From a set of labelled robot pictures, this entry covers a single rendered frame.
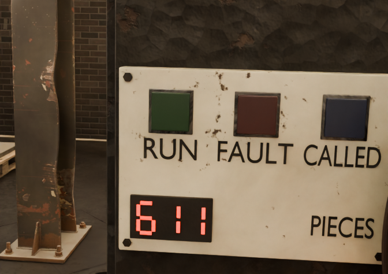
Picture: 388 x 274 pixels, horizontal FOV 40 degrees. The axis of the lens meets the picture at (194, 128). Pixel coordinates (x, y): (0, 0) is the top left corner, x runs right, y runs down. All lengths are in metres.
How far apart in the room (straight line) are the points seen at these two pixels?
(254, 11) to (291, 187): 0.17
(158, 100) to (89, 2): 6.25
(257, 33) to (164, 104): 0.11
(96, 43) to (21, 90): 3.61
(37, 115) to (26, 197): 0.49
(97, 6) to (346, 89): 6.26
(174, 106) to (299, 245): 0.18
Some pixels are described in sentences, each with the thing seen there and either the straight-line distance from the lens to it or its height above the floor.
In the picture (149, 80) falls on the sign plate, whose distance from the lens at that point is 0.50.
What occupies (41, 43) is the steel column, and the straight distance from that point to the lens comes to 3.09.
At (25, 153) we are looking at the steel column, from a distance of 3.20.
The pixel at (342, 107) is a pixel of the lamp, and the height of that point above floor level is 1.21.
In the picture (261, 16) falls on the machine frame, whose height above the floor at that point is 1.29.
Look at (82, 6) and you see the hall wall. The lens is 6.75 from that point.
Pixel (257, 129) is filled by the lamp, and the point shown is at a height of 1.19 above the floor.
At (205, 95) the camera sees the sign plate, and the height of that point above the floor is 1.22.
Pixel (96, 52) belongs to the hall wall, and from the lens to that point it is 6.69.
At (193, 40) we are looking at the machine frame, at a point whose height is 1.27.
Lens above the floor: 1.27
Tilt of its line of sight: 9 degrees down
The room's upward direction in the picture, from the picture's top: 1 degrees clockwise
